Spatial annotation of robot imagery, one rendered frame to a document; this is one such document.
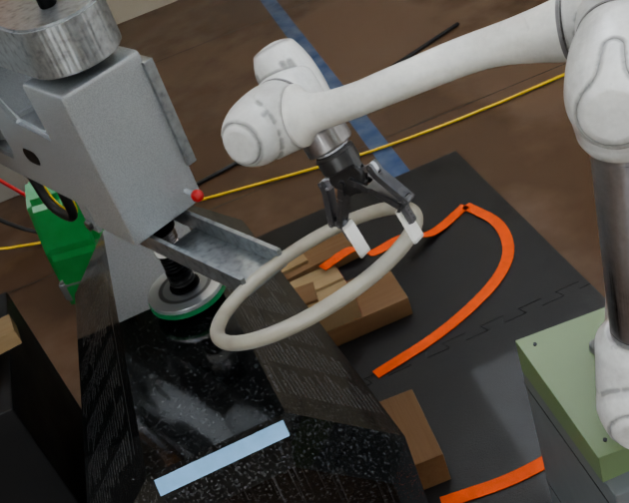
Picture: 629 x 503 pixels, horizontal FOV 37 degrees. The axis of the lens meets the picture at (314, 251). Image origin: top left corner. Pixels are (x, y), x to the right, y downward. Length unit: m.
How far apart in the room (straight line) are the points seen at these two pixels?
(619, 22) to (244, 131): 0.56
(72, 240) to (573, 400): 2.67
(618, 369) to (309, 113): 0.65
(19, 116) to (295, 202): 2.08
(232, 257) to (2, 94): 0.77
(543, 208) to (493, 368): 0.90
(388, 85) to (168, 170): 0.94
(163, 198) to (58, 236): 1.86
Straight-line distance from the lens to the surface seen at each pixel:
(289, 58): 1.62
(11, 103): 2.56
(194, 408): 2.26
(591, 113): 1.26
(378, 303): 3.48
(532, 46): 1.48
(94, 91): 2.16
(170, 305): 2.50
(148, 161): 2.26
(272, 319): 2.54
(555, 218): 3.83
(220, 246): 2.27
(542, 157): 4.20
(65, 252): 4.16
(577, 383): 1.95
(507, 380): 3.19
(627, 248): 1.47
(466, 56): 1.50
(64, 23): 2.08
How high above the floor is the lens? 2.29
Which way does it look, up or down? 35 degrees down
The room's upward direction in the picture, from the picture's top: 20 degrees counter-clockwise
